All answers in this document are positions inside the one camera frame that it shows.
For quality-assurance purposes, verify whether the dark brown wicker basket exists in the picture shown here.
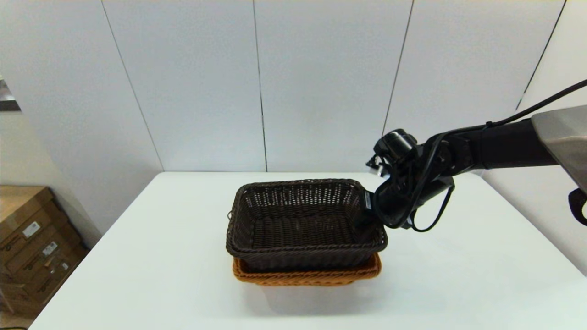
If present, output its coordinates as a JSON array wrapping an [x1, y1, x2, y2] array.
[[225, 178, 389, 271]]

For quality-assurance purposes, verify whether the orange wicker basket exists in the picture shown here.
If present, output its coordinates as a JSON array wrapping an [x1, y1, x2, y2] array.
[[232, 252, 382, 287]]

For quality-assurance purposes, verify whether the cardboard box with white label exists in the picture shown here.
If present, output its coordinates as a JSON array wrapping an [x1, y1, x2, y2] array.
[[0, 219, 88, 281], [0, 250, 90, 318], [0, 187, 69, 252]]

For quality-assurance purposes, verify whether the dark metal window ledge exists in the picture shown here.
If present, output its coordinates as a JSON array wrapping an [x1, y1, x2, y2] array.
[[0, 76, 23, 113]]

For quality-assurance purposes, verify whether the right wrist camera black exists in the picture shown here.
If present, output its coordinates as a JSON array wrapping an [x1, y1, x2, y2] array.
[[365, 129, 419, 178]]

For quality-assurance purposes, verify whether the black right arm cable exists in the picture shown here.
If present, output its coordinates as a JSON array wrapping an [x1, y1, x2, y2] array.
[[382, 80, 587, 232]]

